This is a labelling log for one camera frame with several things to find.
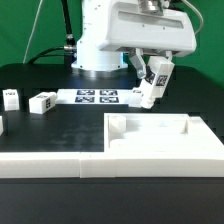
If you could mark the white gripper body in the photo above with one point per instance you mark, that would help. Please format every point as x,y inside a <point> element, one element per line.
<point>120,26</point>

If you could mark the white square tabletop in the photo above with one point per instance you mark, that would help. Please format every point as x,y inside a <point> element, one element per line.
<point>138,132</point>

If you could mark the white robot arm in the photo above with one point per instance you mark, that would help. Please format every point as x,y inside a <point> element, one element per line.
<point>89,57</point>

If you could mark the white marker board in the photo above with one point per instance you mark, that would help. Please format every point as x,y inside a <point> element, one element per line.
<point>93,96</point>

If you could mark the white U-shaped fence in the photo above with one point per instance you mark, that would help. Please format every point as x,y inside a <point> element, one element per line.
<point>111,164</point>

